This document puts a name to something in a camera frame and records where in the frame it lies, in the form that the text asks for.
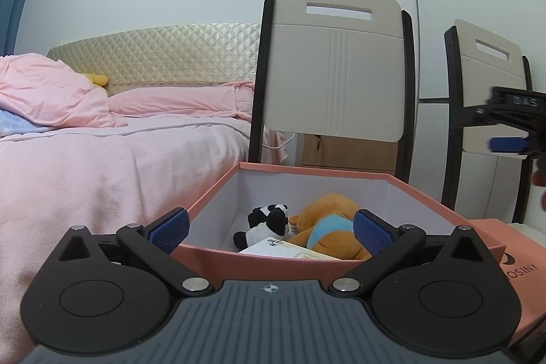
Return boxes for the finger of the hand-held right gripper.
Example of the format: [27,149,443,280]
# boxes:
[453,104,495,129]
[487,120,546,160]

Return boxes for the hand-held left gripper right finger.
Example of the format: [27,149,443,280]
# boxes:
[328,209,488,299]

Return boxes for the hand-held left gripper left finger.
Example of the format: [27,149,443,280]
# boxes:
[57,207,215,299]

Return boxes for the cream paper booklet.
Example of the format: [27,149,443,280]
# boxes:
[238,237,339,261]

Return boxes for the beige quilted headboard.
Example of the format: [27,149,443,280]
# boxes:
[47,23,262,99]

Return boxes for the yellow plush toy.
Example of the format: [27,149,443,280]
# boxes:
[81,73,110,88]

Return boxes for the person's right hand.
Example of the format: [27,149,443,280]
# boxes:
[532,171,546,213]

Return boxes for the pink duvet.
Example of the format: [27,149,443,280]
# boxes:
[0,53,129,131]

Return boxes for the wooden nightstand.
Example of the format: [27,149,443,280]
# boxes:
[296,132,400,174]

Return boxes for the pink storage box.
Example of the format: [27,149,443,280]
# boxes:
[171,161,507,297]

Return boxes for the white desk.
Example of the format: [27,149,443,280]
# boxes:
[509,221,546,240]

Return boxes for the bed with pink sheet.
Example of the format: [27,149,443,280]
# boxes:
[0,114,257,364]

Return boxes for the light blue blanket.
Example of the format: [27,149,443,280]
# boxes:
[0,108,53,140]

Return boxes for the orange plush toy blue shirt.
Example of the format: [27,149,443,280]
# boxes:
[287,193,373,262]

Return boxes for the beige chair black frame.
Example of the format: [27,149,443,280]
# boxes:
[248,0,417,184]
[441,18,539,225]

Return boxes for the white cable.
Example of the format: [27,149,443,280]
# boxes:
[261,131,298,165]

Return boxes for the pink box lid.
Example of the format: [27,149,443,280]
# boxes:
[467,218,546,348]

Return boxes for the pink pillow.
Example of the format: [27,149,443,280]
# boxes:
[106,80,257,122]

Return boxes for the panda plush toy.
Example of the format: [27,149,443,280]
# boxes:
[232,203,291,248]

